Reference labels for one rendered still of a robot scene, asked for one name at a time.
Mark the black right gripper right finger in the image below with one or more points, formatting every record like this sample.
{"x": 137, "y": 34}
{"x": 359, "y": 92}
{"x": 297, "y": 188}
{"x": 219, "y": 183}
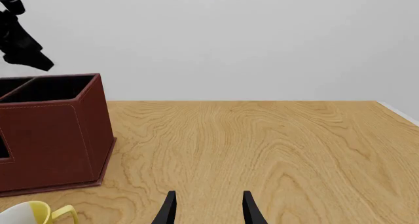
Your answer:
{"x": 251, "y": 211}

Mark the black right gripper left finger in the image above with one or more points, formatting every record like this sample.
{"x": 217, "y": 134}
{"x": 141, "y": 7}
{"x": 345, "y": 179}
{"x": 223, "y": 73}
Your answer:
{"x": 168, "y": 211}

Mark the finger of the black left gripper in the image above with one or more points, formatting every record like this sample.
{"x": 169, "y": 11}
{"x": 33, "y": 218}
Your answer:
{"x": 31, "y": 59}
{"x": 16, "y": 37}

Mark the red-brown desk caddy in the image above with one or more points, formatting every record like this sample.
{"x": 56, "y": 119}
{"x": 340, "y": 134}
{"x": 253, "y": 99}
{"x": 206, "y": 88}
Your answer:
{"x": 49, "y": 138}

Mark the white and yellow mug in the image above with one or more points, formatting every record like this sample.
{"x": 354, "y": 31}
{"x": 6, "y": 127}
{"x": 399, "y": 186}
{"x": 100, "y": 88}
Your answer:
{"x": 19, "y": 214}

